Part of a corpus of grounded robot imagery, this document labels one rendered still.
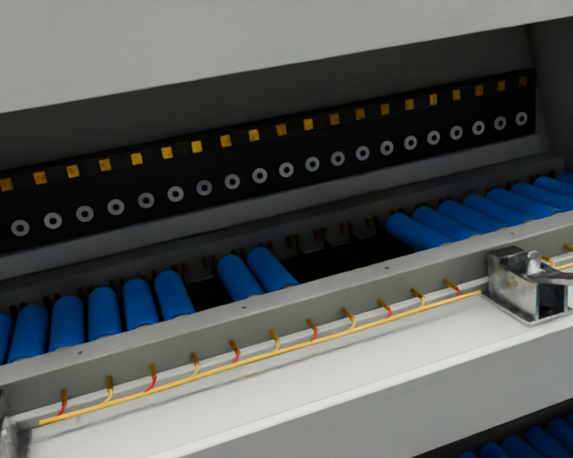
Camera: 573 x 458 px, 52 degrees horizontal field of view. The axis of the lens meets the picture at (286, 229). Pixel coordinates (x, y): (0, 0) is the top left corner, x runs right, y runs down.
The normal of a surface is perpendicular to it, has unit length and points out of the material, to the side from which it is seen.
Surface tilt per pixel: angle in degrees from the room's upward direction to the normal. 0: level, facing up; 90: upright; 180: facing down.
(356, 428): 108
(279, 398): 18
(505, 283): 90
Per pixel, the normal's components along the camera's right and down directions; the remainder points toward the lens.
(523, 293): -0.94, 0.23
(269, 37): 0.32, 0.29
